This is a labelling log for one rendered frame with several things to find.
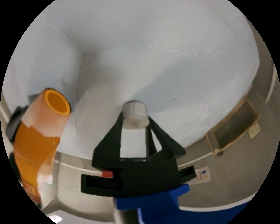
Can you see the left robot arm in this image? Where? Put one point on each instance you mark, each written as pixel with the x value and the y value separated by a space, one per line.
pixel 17 173

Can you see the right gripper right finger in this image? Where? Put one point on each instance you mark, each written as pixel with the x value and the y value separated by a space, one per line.
pixel 170 148

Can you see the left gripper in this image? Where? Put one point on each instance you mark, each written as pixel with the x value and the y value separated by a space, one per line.
pixel 12 128

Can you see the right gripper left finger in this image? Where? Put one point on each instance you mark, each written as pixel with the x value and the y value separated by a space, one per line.
pixel 110 146

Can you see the white ribbed bottle cap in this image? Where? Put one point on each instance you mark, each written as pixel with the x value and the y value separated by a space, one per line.
pixel 135 116

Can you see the orange plastic bottle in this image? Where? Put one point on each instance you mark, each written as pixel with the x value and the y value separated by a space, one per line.
pixel 37 140

